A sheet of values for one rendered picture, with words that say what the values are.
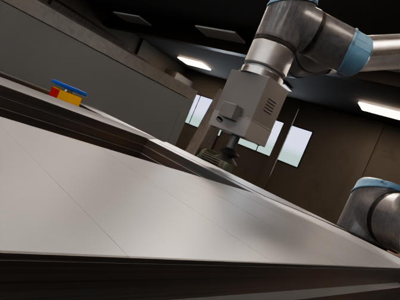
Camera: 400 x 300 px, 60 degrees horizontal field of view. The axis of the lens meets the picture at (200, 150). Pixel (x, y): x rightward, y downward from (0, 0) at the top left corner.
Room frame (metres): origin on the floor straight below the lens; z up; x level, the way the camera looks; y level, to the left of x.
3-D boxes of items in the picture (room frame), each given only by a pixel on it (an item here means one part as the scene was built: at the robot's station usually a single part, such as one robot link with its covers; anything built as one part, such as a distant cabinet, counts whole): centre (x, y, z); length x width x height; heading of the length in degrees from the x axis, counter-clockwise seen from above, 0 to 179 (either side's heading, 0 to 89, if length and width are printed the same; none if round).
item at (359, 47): (0.63, -0.14, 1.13); 0.11 x 0.11 x 0.08; 10
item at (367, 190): (0.79, -0.42, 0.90); 0.13 x 0.12 x 0.14; 10
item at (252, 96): (0.59, -0.04, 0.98); 0.10 x 0.09 x 0.16; 136
